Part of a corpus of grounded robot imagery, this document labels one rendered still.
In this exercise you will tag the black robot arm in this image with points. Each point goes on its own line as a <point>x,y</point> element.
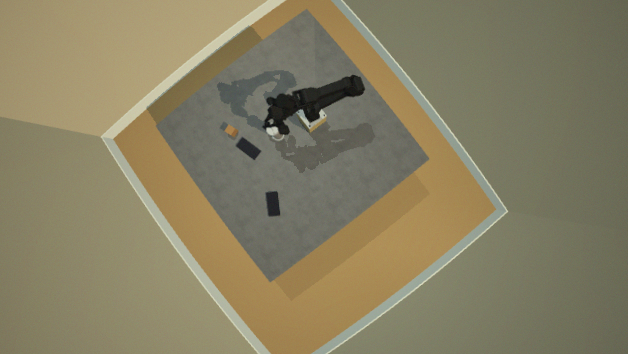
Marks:
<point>312,100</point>

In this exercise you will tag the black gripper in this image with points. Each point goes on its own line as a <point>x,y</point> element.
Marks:
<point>282,128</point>

